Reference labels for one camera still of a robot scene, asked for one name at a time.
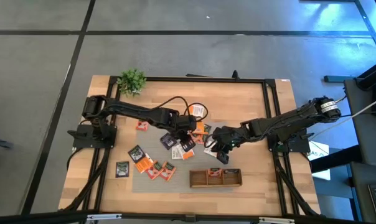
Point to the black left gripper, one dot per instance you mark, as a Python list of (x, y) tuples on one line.
[(185, 124)]

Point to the silver metal bracket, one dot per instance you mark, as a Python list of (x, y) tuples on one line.
[(276, 220), (104, 216)]

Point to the black upright post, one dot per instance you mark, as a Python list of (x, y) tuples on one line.
[(235, 74)]

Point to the white floor sign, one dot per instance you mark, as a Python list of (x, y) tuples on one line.
[(318, 149)]

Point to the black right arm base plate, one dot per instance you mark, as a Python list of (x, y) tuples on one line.
[(297, 144)]

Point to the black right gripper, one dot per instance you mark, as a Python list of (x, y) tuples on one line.
[(228, 135)]

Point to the green plant in white pot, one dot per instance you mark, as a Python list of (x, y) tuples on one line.
[(132, 82)]

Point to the white table sticker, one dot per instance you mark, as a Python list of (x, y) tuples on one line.
[(285, 80)]

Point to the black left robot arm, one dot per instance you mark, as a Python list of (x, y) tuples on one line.
[(129, 110)]

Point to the black diagonal stand beam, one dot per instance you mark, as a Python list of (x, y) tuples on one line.
[(371, 76)]

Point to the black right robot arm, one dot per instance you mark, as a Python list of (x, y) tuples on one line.
[(287, 119)]

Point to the black flat mount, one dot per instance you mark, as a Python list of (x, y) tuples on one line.
[(197, 75)]

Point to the dark grey desk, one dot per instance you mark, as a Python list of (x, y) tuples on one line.
[(365, 137)]

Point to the grey woven placemat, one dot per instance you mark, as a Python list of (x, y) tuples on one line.
[(181, 177)]

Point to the dark green tea packet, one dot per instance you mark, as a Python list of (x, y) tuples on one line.
[(122, 169)]

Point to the wooden three-compartment box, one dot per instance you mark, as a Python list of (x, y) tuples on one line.
[(199, 180)]

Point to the black frame crossbar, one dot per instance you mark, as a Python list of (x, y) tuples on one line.
[(35, 217)]

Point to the dark purple blackcurrant tea packet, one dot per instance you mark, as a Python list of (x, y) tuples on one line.
[(167, 141), (231, 171), (136, 153)]

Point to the small red tea packet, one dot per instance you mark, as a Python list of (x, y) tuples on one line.
[(142, 125)]

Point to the black desk leg beams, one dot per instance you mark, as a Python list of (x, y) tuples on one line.
[(337, 158)]

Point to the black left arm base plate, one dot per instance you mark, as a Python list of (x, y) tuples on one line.
[(82, 141)]

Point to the teal metal bar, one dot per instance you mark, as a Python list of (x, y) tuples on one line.
[(337, 78)]

